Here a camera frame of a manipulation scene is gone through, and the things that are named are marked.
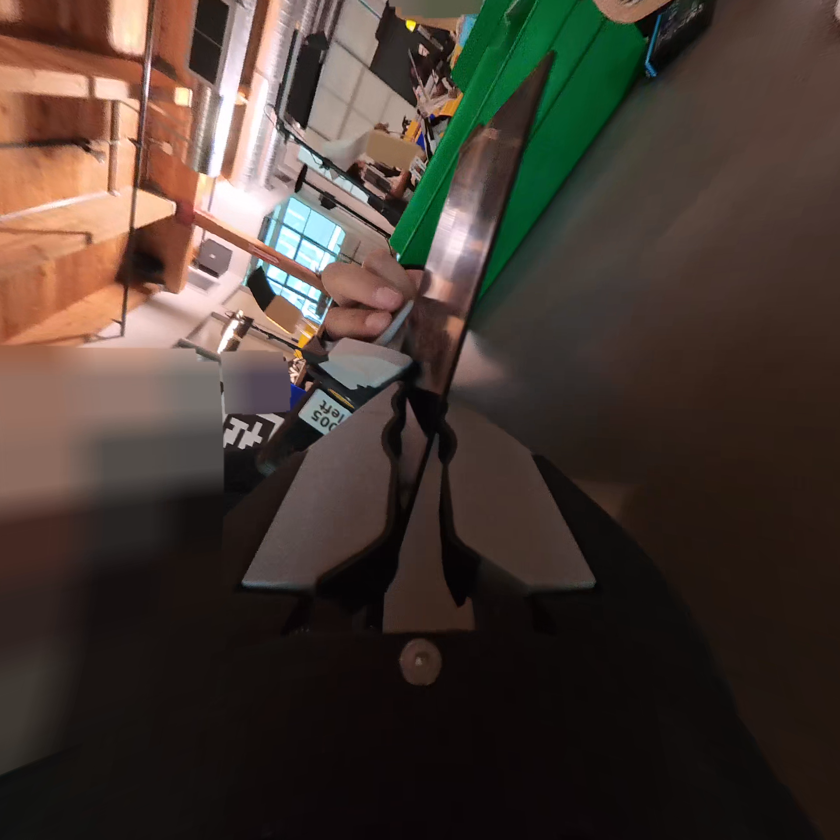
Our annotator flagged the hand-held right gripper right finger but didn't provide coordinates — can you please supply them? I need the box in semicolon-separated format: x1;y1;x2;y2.
436;400;598;606

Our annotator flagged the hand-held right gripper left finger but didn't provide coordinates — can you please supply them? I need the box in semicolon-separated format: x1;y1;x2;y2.
240;381;405;595

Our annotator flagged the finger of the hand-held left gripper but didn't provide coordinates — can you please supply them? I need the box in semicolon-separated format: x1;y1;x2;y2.
325;338;417;391
378;298;417;347

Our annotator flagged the person's left hand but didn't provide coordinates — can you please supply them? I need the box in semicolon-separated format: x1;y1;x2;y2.
319;251;424;342

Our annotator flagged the cardboard box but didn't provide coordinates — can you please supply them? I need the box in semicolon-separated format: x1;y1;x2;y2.
357;128;424;178

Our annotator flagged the black floor lamp stand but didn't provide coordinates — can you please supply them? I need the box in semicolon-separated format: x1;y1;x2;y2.
293;163;398;238

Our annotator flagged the large green plastic bin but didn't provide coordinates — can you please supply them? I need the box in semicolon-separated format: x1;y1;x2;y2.
390;0;652;299

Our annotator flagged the small black box blue edge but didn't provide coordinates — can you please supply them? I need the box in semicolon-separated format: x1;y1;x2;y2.
645;0;718;78

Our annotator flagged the wooden post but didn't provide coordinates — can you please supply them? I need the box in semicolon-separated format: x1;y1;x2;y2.
190;209;326;293

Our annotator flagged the black wall monitor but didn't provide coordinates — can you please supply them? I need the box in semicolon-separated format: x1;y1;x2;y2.
274;29;330;130

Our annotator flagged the silver duct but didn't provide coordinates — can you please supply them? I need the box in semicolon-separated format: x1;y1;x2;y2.
187;82;227;177

